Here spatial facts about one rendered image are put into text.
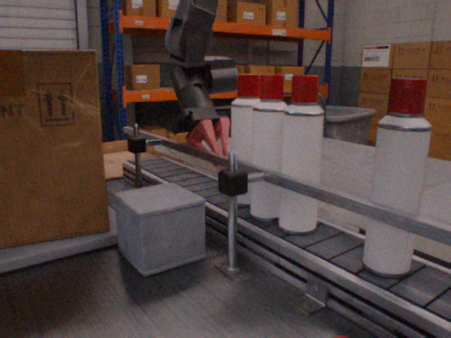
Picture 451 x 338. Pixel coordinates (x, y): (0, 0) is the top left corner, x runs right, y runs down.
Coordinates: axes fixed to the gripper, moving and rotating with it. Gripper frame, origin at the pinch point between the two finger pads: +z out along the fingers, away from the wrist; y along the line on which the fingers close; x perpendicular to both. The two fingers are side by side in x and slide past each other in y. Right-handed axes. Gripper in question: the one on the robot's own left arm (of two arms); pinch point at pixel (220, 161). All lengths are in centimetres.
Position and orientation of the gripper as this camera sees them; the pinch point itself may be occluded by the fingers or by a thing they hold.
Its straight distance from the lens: 65.1
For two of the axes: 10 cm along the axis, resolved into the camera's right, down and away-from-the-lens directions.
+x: -4.4, 4.6, 7.7
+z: 3.7, 8.8, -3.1
